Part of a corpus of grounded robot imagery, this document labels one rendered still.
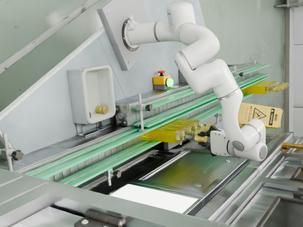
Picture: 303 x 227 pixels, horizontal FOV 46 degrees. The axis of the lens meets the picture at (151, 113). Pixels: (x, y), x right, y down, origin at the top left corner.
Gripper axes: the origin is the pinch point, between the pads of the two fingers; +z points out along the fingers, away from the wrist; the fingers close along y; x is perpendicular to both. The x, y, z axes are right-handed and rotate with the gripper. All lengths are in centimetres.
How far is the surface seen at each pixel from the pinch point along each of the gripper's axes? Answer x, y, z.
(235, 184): 6.1, -12.7, -20.4
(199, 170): 4.0, -12.8, -0.2
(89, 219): 88, 23, -58
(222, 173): 1.9, -12.0, -11.2
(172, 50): -39, 33, 56
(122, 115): 20.1, 11.0, 28.3
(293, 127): -538, -167, 247
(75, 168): 51, -1, 18
